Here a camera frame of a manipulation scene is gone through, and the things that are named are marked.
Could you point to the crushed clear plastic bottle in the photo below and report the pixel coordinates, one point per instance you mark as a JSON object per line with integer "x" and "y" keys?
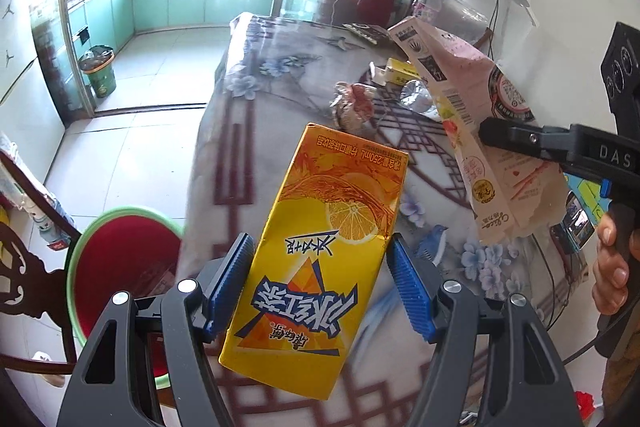
{"x": 417, "y": 97}

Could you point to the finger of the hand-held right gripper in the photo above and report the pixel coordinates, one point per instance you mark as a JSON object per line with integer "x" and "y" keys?
{"x": 542, "y": 153}
{"x": 515, "y": 129}

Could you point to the person's right forearm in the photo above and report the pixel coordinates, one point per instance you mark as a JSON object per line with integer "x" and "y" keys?
{"x": 622, "y": 367}

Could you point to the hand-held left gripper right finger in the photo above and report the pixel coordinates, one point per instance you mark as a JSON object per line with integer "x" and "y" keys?
{"x": 410, "y": 292}

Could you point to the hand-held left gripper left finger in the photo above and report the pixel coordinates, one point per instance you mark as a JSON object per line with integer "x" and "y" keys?
{"x": 227, "y": 282}

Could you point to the yellow drink carton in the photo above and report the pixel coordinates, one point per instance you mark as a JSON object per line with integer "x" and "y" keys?
{"x": 310, "y": 227}

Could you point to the red basin with green rim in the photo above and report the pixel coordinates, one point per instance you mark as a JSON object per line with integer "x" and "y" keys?
{"x": 125, "y": 267}

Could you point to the white refrigerator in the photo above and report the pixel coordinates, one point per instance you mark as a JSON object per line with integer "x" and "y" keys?
{"x": 20, "y": 82}

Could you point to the black snack packet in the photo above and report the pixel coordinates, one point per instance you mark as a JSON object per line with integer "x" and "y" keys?
{"x": 367, "y": 33}

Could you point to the floral tablecloth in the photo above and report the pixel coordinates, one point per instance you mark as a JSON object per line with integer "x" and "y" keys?
{"x": 280, "y": 107}

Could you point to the person's right hand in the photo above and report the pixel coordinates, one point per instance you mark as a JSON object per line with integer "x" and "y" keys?
{"x": 610, "y": 267}

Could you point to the green trash bin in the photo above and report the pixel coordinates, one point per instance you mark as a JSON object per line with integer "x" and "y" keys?
{"x": 100, "y": 74}

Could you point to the yellow cardboard box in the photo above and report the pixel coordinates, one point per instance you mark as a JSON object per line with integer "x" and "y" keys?
{"x": 400, "y": 69}

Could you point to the carved wooden chair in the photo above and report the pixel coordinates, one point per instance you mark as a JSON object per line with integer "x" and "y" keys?
{"x": 30, "y": 272}

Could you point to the smartphone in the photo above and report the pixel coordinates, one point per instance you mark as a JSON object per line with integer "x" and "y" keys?
{"x": 580, "y": 219}

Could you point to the pink paper snack bag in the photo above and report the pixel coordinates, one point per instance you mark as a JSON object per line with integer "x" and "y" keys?
{"x": 475, "y": 107}

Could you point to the clear zip bag orange snacks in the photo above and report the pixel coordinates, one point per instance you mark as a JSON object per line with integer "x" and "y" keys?
{"x": 450, "y": 12}

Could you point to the crumpled red foil wrapper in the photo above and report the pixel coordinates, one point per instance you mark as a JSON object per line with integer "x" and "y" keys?
{"x": 352, "y": 104}

